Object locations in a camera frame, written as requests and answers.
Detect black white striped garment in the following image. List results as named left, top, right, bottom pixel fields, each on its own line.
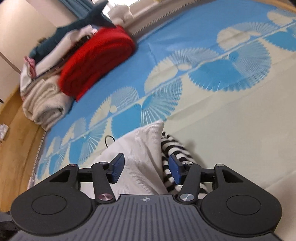
left=81, top=119, right=209, bottom=200

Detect white folded clothes pile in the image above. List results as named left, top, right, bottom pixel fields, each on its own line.
left=20, top=25, right=97, bottom=96

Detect cream folded blanket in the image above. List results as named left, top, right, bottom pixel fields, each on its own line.
left=22, top=75, right=74, bottom=131

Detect blue patterned bed sheet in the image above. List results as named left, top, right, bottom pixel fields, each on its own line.
left=31, top=1, right=295, bottom=188

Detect red folded blanket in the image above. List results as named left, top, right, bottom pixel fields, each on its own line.
left=58, top=25, right=136, bottom=101

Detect dark teal shark plush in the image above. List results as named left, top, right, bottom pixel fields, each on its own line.
left=29, top=1, right=115, bottom=63

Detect white bear plush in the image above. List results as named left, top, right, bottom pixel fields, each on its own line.
left=108, top=4, right=133, bottom=25

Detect grey mattress edge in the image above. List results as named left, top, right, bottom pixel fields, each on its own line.
left=123, top=1, right=211, bottom=40

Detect blue curtain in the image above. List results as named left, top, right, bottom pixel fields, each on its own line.
left=59, top=0, right=94, bottom=18

